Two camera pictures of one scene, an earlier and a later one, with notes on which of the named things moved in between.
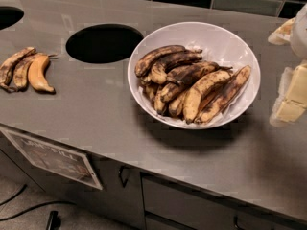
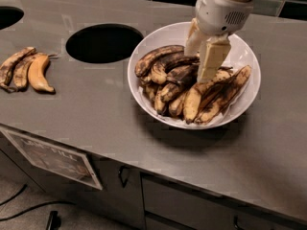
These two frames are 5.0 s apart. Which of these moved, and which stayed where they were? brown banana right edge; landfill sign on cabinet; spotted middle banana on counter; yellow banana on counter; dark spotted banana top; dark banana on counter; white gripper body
Moved: white gripper body
Stayed: spotted middle banana on counter; dark spotted banana top; dark banana on counter; brown banana right edge; landfill sign on cabinet; yellow banana on counter
